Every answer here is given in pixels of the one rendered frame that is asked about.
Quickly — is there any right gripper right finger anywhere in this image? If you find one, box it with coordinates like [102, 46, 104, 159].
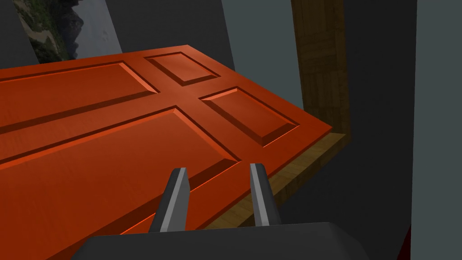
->
[249, 162, 282, 228]

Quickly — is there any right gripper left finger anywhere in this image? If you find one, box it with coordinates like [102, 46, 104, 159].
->
[148, 167, 191, 233]

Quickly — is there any orange panelled door leaf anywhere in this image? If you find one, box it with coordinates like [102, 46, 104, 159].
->
[0, 44, 333, 260]

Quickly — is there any landscape picture on wall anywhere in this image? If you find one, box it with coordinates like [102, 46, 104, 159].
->
[12, 0, 123, 65]

